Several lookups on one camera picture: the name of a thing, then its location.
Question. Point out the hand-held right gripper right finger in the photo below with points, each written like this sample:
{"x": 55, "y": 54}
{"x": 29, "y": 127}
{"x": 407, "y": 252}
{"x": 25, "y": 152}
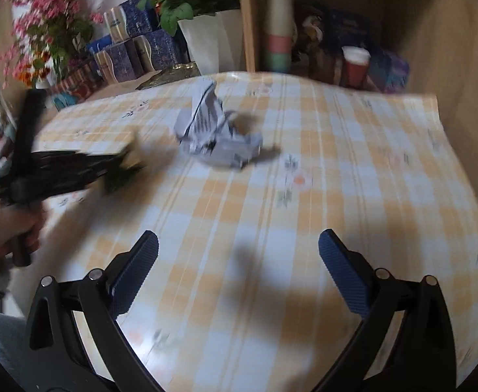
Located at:
{"x": 341, "y": 271}

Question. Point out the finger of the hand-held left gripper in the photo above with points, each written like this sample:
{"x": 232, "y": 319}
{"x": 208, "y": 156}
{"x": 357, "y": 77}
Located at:
{"x": 108, "y": 161}

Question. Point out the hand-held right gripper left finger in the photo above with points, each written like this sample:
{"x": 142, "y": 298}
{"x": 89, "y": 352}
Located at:
{"x": 135, "y": 269}

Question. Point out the white printed paper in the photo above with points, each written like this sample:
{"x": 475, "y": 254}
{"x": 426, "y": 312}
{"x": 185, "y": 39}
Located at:
{"x": 218, "y": 147}

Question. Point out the person's left hand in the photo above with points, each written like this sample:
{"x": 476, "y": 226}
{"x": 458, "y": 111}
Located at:
{"x": 6, "y": 224}

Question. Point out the teal plate pack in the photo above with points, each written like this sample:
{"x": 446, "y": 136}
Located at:
{"x": 65, "y": 100}

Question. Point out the red patterned box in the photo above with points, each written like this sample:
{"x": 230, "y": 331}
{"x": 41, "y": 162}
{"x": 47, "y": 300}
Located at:
{"x": 84, "y": 85}

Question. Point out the plaid floral tablecloth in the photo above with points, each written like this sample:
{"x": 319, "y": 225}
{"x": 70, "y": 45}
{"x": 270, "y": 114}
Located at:
{"x": 345, "y": 171}

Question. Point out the orange flowers in white vase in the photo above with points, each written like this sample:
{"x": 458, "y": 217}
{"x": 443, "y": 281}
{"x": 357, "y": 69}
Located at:
{"x": 31, "y": 75}

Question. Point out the dark flat packet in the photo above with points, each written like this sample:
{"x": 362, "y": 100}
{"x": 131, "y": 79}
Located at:
{"x": 169, "y": 75}

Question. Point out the row of blue patterned boxes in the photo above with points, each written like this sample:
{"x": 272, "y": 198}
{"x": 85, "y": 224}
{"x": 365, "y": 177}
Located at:
{"x": 161, "y": 47}

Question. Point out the pink flower plant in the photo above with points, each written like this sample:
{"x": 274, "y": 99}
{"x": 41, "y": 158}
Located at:
{"x": 59, "y": 28}

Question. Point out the person's left leg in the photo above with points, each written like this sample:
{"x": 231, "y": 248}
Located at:
{"x": 2, "y": 335}

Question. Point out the white pot plant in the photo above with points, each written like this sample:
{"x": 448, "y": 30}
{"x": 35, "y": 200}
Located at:
{"x": 214, "y": 41}

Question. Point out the red cup with white lid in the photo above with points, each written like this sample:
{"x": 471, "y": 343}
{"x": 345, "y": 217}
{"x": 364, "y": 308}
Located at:
{"x": 355, "y": 69}

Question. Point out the small blue box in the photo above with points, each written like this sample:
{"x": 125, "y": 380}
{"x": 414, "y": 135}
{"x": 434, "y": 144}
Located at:
{"x": 390, "y": 69}

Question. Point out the stack of paper cups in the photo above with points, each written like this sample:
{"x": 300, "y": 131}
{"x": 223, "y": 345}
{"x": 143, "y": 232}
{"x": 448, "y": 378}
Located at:
{"x": 280, "y": 28}

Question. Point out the dark blue printed box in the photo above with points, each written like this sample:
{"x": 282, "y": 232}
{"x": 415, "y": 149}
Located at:
{"x": 345, "y": 24}

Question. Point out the wooden shelf unit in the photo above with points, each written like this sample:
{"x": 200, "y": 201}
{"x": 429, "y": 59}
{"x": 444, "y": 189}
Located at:
{"x": 459, "y": 49}

